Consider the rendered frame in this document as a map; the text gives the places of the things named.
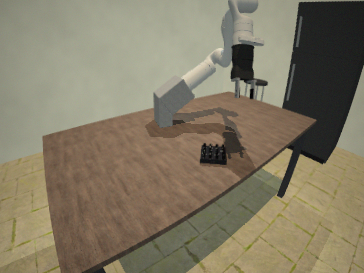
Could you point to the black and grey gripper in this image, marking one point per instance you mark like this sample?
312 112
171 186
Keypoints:
242 59

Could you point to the black knob box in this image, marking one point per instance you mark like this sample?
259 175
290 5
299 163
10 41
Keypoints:
211 151

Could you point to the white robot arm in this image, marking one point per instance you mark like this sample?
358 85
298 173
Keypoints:
232 21

